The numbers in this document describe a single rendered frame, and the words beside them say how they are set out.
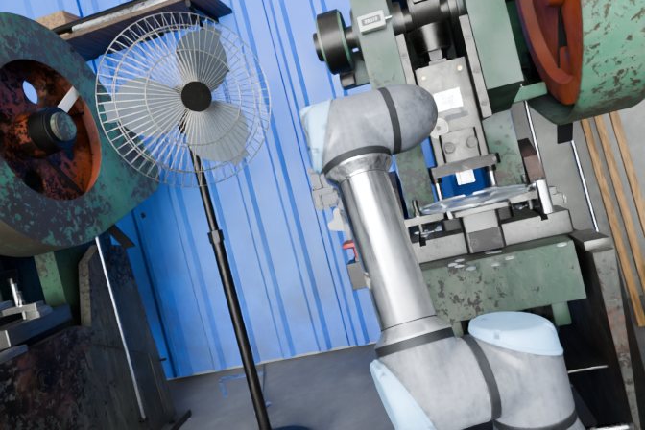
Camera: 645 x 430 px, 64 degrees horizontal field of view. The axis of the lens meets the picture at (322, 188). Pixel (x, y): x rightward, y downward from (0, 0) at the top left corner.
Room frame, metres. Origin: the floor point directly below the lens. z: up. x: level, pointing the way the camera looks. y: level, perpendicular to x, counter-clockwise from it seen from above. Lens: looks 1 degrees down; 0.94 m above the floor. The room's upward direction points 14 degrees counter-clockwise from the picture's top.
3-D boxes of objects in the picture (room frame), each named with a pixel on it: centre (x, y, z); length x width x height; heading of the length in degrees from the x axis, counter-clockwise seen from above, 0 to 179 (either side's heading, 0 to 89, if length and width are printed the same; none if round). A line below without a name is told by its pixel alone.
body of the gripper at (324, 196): (1.36, -0.02, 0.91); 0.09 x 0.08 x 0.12; 78
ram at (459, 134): (1.47, -0.41, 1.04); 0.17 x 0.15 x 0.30; 168
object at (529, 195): (1.48, -0.58, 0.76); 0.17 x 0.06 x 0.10; 78
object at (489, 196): (1.39, -0.39, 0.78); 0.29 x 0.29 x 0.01
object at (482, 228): (1.34, -0.38, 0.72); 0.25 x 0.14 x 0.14; 168
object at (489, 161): (1.52, -0.42, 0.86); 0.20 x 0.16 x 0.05; 78
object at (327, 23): (1.58, -0.18, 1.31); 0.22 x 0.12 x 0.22; 168
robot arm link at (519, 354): (0.73, -0.21, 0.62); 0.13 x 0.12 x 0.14; 95
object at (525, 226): (1.51, -0.42, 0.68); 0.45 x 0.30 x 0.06; 78
